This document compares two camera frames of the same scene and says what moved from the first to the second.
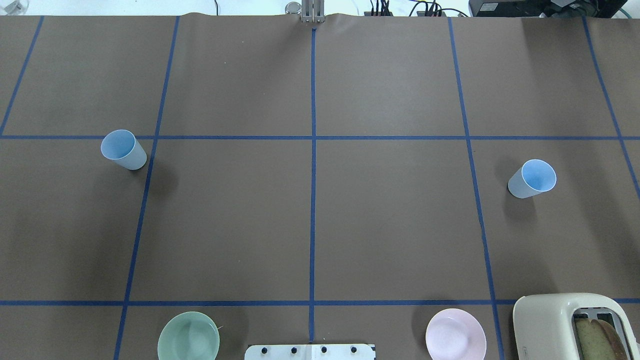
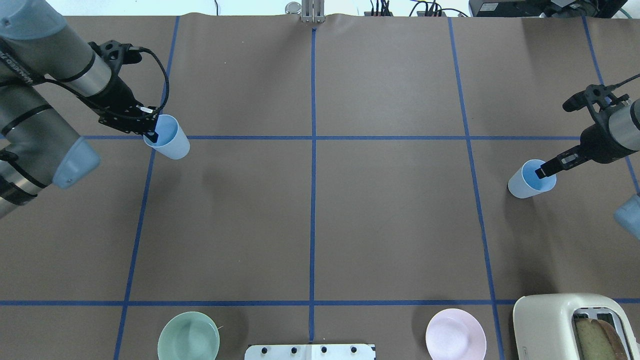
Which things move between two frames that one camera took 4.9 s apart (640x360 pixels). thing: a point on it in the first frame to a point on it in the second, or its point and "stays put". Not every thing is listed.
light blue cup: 536,177 stays put
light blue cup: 121,146 to 172,142
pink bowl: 454,334 stays put
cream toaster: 544,324 stays put
